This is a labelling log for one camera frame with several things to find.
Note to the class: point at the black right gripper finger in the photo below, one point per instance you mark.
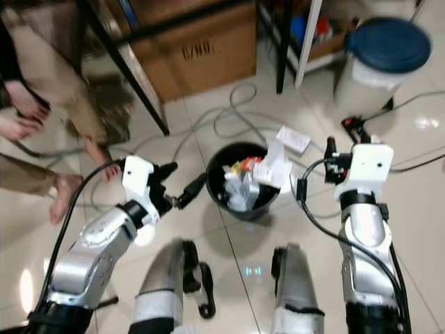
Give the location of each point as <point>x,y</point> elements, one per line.
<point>330,147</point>

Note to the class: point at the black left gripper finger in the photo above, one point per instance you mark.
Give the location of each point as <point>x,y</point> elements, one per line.
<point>192,190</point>
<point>166,170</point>

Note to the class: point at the black round rubbish bin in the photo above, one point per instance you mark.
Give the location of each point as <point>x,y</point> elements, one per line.
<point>219,198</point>

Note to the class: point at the white crumpled plastic trash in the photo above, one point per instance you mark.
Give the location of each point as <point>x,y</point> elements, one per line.
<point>242,191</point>

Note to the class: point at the white paper trash sheet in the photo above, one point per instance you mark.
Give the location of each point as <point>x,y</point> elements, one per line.
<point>274,167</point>

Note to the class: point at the white bin blue lid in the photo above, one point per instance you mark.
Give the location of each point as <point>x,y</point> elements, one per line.
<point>388,47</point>

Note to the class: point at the white socket box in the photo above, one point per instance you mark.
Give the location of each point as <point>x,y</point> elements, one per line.
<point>294,139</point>

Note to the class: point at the red snack wrapper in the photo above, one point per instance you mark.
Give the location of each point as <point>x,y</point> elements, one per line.
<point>252,165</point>

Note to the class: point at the silver robot left leg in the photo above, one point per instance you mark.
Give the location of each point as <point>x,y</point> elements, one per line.
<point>167,278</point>

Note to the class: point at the silver robot leg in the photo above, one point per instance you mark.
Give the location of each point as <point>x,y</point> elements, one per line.
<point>297,285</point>
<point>167,278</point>

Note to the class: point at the black table leg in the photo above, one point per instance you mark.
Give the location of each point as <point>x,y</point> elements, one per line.
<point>284,49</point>
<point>128,73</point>

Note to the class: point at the silver robot right leg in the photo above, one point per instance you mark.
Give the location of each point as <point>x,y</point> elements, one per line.
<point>297,285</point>

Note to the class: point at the blue container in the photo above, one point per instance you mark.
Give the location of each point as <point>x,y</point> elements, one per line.
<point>298,28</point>

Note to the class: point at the brown cardboard box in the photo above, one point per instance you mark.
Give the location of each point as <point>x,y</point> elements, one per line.
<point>198,49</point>

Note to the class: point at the barefoot person beige trousers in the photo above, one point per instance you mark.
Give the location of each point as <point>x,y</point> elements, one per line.
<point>52,76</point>

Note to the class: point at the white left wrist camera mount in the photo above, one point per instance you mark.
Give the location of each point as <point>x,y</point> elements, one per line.
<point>138,177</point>

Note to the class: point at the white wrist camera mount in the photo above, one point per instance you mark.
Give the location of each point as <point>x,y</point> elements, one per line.
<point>370,167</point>
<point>138,177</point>

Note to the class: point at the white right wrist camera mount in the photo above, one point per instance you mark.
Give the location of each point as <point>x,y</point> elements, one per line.
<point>370,167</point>

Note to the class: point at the white shelf frame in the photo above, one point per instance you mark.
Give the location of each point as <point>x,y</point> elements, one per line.
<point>308,42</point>

